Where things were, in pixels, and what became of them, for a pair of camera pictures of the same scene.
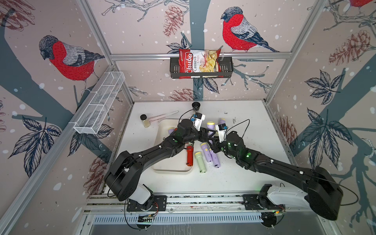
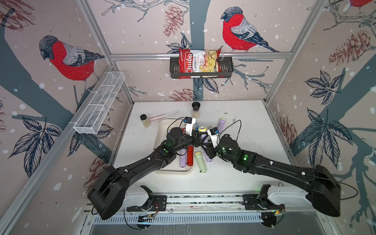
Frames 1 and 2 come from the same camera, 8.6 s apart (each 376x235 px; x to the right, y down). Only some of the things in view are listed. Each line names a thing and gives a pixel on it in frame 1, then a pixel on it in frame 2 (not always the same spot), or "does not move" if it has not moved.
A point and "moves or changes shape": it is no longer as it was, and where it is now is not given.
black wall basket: [227, 69] does not move
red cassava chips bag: [195, 60] does not move
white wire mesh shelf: [91, 118] does not move
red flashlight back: [190, 155] does not move
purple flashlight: [215, 158] moves or changes shape
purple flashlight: [210, 125] to [183, 158]
